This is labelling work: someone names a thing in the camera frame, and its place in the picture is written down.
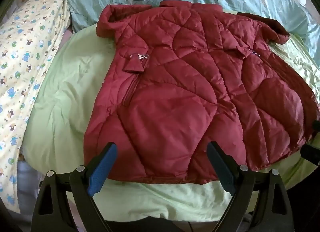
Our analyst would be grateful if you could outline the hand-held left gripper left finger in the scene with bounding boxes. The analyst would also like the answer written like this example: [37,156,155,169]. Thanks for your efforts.
[32,142,118,232]

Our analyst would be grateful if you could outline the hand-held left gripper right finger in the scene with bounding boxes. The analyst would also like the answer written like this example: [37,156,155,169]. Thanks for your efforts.
[206,141,295,232]

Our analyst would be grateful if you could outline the red quilted jacket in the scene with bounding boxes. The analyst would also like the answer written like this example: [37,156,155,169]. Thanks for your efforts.
[84,0,320,185]

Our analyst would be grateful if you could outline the light green bed sheet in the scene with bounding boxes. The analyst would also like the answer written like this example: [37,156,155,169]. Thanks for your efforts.
[21,9,320,222]

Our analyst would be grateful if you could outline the pink bed sheet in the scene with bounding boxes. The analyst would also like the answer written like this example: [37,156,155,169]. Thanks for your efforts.
[59,28,75,47]

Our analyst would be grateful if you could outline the yellow cartoon print quilt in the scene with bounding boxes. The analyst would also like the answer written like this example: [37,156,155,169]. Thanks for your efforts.
[0,0,72,214]

